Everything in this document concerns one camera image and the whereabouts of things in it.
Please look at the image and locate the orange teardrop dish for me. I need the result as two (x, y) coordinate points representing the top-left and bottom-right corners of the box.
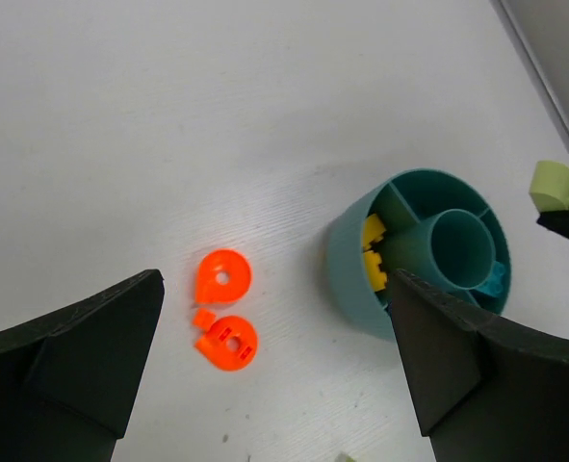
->
(194, 316), (259, 372)
(194, 248), (252, 305)

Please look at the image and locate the orange yellow long brick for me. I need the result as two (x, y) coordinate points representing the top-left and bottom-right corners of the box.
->
(362, 214), (389, 293)

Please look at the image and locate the small orange two-stud brick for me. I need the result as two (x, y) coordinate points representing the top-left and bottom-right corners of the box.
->
(193, 309), (216, 331)

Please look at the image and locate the teal round divided container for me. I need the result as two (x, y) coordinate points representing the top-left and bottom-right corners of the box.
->
(324, 168), (511, 341)

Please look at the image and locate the teal rounded lego piece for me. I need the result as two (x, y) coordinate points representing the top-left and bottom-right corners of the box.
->
(475, 261), (506, 298)

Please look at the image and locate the light green sloped brick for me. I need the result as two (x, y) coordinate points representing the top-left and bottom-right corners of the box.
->
(529, 161), (569, 213)

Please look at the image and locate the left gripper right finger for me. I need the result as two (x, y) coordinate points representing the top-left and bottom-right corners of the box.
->
(391, 270), (569, 461)

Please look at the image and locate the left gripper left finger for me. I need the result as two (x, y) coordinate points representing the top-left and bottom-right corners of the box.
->
(0, 269), (165, 461)

